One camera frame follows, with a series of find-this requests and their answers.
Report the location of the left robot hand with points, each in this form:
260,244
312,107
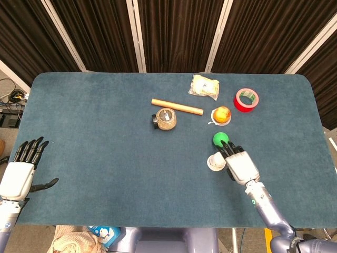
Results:
17,180

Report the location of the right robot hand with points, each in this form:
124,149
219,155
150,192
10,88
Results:
241,166

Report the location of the white paper cup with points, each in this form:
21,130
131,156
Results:
215,162

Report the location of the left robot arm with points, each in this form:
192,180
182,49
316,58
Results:
6,218

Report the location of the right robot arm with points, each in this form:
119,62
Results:
273,210

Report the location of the orange jelly cup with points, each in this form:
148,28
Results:
222,115

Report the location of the green ball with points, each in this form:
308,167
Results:
219,138

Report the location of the red tape roll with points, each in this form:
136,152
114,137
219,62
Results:
246,100

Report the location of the beige knitted cloth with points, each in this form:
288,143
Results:
71,241

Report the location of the clear plastic snack bag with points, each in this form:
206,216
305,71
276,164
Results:
204,87

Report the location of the wooden rolling stick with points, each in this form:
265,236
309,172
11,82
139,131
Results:
177,106

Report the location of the glass jar with black lid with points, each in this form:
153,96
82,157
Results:
165,119

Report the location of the blue table cloth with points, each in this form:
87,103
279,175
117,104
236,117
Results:
105,147

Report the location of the blue printed package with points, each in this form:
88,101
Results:
105,234

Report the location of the robot torso base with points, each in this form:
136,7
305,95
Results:
168,241

